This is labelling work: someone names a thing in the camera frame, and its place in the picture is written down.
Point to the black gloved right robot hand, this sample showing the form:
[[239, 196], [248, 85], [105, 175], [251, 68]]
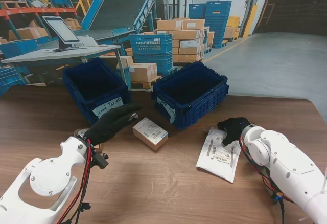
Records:
[[235, 128]]

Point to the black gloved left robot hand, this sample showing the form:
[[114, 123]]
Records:
[[110, 126]]

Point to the white padded mailer bag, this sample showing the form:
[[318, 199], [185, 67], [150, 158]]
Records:
[[217, 160]]

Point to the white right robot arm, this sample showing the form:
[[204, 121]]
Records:
[[286, 162]]

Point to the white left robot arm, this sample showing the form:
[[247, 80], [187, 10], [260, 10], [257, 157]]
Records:
[[43, 178]]

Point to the handwritten boxed parcels paper label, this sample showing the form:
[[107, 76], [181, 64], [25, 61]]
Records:
[[102, 110]]

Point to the flat brown cardboard parcel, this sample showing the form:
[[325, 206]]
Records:
[[79, 132]]

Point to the blue ribbed plastic bin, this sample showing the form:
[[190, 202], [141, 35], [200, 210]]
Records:
[[204, 103]]

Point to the small cardboard box with label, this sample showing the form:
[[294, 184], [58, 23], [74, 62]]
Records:
[[149, 133]]

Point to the blue bin boxed parcels label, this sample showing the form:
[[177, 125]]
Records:
[[76, 93]]

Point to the crumpled handwritten paper label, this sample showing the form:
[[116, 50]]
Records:
[[171, 112]]

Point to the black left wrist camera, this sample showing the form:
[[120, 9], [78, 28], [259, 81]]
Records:
[[101, 160]]

